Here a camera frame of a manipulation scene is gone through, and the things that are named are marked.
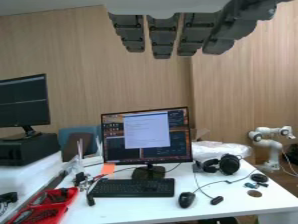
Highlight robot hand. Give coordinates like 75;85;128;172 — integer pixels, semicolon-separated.
104;0;294;60

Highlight computer monitor with white window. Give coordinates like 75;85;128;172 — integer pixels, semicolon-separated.
100;106;194;181

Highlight dark computer monitor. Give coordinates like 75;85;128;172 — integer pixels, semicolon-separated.
0;73;52;140

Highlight small white jointed device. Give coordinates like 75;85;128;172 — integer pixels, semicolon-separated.
248;125;298;173

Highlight black headphones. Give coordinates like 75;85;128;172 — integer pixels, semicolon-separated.
194;153;244;176

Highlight black case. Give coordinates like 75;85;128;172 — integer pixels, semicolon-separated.
0;132;61;167

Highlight black keyboard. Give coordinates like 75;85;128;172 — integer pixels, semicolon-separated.
89;177;177;199

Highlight black mouse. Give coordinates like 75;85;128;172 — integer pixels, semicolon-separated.
177;191;197;210

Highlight white desk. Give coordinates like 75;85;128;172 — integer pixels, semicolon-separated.
8;156;298;224

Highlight red tray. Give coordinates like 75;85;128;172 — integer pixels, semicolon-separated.
7;203;69;224
37;186;81;210

